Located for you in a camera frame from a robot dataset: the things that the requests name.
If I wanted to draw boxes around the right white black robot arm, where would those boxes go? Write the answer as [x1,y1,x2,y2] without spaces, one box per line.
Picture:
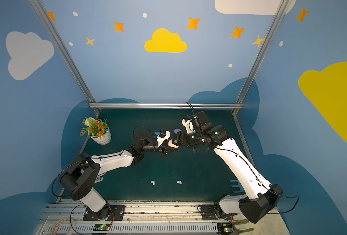
[177,111,283,224]

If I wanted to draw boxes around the white pot with flowers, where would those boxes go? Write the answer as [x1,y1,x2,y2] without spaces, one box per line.
[80,118,111,145]

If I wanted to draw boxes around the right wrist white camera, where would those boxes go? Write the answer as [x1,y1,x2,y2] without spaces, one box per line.
[182,118,195,134]

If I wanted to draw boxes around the pink earbud charging case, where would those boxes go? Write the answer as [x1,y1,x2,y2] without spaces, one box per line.
[168,140,179,148]

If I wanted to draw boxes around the green handled pliers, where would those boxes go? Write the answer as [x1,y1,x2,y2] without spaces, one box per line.
[230,218,255,235]

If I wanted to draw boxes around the right green controller board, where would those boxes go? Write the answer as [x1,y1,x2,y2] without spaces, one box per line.
[217,223,234,235]

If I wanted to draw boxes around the blue dotted work glove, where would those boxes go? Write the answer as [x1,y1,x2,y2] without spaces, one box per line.
[95,176,104,183]

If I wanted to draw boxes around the blue garden fork tool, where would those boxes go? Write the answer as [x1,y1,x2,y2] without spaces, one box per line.
[229,179,245,193]

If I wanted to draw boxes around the green controller board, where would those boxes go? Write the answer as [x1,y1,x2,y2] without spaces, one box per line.
[93,224,111,232]
[217,223,234,235]

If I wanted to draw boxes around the purple earbud charging case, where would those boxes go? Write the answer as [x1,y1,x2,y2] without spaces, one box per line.
[174,128,182,135]

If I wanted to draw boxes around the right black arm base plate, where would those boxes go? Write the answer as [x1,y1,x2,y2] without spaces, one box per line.
[198,205,220,220]

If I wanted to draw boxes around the left green controller board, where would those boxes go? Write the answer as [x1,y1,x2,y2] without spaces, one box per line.
[93,224,111,232]

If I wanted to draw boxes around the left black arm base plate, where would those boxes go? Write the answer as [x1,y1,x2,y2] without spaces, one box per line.
[83,204,126,221]

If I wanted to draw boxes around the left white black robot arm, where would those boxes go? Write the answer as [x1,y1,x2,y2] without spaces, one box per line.
[58,129,183,213]

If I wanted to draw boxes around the beige cloth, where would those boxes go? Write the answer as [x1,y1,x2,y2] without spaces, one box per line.
[232,214,290,235]

